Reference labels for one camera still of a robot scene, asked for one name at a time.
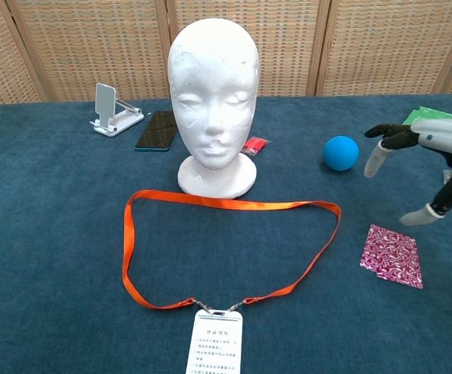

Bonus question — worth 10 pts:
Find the white folding phone stand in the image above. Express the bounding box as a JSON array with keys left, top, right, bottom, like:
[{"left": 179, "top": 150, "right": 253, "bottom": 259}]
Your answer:
[{"left": 89, "top": 82, "right": 145, "bottom": 137}]

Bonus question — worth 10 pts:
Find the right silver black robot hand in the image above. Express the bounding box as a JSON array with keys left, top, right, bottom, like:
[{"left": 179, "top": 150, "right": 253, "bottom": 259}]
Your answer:
[{"left": 363, "top": 118, "right": 452, "bottom": 227}]

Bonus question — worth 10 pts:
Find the orange lanyard strap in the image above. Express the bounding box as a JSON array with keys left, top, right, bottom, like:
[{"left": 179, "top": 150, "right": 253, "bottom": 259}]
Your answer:
[{"left": 122, "top": 189, "right": 342, "bottom": 311}]

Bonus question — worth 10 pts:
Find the blue ball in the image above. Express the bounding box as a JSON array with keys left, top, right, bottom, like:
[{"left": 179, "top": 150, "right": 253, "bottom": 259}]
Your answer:
[{"left": 322, "top": 135, "right": 360, "bottom": 172}]

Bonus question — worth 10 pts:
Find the small red packet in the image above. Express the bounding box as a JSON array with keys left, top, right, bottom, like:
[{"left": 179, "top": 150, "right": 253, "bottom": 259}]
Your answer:
[{"left": 241, "top": 136, "right": 270, "bottom": 157}]

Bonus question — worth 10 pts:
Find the white ID badge card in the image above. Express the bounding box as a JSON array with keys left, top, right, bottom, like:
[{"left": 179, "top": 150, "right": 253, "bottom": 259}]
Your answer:
[{"left": 185, "top": 309, "right": 244, "bottom": 374}]

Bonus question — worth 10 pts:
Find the black smartphone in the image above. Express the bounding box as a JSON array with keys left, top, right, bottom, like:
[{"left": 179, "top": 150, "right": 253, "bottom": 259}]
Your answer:
[{"left": 134, "top": 111, "right": 178, "bottom": 153}]

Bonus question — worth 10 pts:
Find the green foil packet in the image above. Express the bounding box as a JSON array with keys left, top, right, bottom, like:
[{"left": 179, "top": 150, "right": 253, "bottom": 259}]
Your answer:
[{"left": 401, "top": 106, "right": 452, "bottom": 125}]

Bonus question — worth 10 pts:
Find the magenta white patterned packet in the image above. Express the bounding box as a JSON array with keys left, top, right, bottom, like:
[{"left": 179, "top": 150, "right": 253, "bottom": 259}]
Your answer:
[{"left": 359, "top": 224, "right": 425, "bottom": 290}]

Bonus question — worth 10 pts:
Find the woven wooden folding screen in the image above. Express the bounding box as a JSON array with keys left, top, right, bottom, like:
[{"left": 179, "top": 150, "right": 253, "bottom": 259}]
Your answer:
[{"left": 0, "top": 0, "right": 452, "bottom": 112}]

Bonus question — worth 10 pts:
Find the white foam mannequin head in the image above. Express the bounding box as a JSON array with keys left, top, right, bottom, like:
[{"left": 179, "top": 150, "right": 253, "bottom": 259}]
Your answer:
[{"left": 167, "top": 17, "right": 260, "bottom": 203}]

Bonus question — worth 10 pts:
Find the blue table cloth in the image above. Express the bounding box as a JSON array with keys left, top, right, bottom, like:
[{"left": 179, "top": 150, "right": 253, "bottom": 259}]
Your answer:
[{"left": 0, "top": 93, "right": 452, "bottom": 374}]

